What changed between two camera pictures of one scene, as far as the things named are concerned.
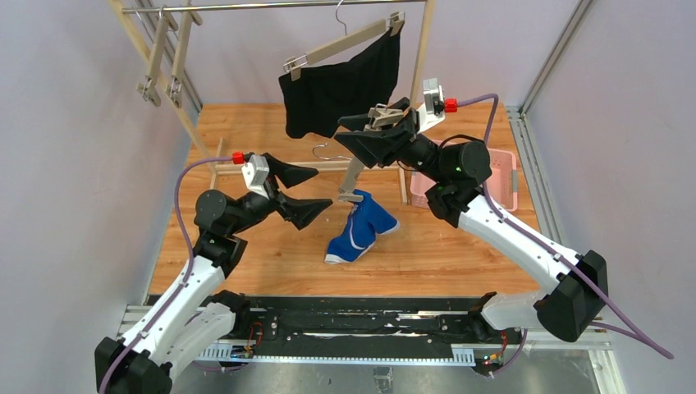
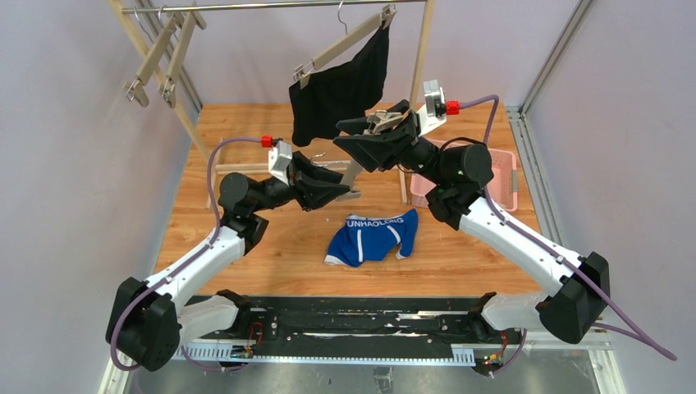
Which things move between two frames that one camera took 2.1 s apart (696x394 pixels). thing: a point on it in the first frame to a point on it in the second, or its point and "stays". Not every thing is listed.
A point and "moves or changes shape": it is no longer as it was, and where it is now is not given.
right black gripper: [408, 138] stays
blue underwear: [366, 222] moves or changes shape
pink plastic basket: [501, 180] stays
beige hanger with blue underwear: [377, 116] stays
